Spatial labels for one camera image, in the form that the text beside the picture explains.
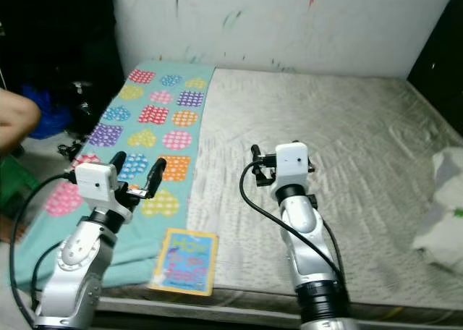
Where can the teal blanket with colourful shapes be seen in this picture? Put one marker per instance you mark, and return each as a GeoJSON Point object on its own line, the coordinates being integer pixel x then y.
{"type": "Point", "coordinates": [152, 127]}

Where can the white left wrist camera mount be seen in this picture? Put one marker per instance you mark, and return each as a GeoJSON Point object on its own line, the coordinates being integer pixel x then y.
{"type": "Point", "coordinates": [95, 185]}

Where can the blue plastic bag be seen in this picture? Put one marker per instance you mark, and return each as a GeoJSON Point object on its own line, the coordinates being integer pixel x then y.
{"type": "Point", "coordinates": [47, 116]}

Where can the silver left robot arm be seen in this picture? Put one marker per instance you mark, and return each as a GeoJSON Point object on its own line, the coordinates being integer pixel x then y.
{"type": "Point", "coordinates": [76, 265]}

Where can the white pillow with green tree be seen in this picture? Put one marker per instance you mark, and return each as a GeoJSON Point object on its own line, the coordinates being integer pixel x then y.
{"type": "Point", "coordinates": [441, 214]}

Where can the person in grey shorts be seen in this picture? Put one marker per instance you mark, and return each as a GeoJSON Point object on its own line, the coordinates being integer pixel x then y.
{"type": "Point", "coordinates": [14, 116]}

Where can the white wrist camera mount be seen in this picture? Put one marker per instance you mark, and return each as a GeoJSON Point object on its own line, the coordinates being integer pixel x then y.
{"type": "Point", "coordinates": [293, 162]}
{"type": "Point", "coordinates": [95, 185]}

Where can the grey quilted mattress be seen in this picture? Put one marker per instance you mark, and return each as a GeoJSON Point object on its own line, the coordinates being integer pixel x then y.
{"type": "Point", "coordinates": [318, 120]}

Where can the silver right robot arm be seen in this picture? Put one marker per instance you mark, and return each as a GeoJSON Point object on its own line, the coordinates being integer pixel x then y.
{"type": "Point", "coordinates": [307, 236]}

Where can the blue yellow children's book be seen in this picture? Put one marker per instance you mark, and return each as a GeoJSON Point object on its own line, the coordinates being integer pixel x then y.
{"type": "Point", "coordinates": [184, 263]}

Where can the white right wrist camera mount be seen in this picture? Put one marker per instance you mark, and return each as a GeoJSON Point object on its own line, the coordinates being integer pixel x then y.
{"type": "Point", "coordinates": [293, 162]}

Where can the black stand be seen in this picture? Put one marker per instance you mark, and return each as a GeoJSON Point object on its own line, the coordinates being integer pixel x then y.
{"type": "Point", "coordinates": [78, 113]}

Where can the black tufted headboard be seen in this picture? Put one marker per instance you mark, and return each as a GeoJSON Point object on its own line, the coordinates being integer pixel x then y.
{"type": "Point", "coordinates": [441, 55]}

